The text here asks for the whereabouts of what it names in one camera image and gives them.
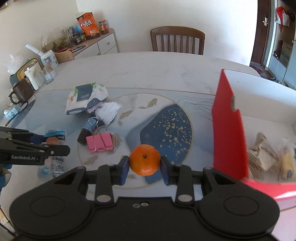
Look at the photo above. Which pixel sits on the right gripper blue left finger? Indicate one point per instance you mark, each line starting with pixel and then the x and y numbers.
pixel 124 168

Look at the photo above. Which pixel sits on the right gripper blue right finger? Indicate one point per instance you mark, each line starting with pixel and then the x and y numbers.
pixel 165 167

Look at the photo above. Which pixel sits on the orange mandarin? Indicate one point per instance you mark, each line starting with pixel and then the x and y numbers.
pixel 144 160

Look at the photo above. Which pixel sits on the pink binder clip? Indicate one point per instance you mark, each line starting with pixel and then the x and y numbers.
pixel 100 143

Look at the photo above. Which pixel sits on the white blue snack packet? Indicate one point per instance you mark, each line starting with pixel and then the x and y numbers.
pixel 54 152

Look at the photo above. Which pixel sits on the small blue label bottle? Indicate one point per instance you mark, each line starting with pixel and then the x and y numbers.
pixel 87 130

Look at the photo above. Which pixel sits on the white paper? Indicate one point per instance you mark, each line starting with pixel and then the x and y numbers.
pixel 107 111

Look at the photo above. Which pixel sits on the tissue pack white green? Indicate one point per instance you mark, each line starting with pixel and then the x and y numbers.
pixel 85 98

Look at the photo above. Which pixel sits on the silver foil snack pouch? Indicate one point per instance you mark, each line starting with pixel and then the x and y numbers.
pixel 263 162

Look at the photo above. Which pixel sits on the bread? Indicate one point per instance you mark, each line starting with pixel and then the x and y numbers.
pixel 287 161

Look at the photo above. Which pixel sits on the blue gloved hand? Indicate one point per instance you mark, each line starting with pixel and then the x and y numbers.
pixel 5 175

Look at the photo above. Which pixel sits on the brown mug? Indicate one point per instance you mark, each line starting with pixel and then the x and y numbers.
pixel 21 92

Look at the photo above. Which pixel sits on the white thermos cup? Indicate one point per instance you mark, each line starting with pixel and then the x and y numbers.
pixel 33 73

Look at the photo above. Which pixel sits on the clear drinking glass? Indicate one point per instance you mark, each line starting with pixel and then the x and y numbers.
pixel 46 73

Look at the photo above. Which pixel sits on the illustrated white cup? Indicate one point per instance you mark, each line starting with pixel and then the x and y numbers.
pixel 49 59

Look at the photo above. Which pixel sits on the red cardboard box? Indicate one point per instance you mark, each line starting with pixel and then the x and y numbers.
pixel 244 106

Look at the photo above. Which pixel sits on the brown wooden chair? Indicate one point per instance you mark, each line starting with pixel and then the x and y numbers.
pixel 178 39

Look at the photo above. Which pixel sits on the white side cabinet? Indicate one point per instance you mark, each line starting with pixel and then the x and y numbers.
pixel 105 44

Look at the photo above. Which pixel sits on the orange snack bag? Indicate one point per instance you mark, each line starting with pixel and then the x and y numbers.
pixel 88 25

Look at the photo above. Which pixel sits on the red lid jar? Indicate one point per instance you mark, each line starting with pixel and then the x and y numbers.
pixel 103 27

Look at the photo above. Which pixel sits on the dark wooden door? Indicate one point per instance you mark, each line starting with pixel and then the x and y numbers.
pixel 262 31

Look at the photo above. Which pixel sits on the grey wall cabinet unit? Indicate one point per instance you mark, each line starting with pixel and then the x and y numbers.
pixel 280 60

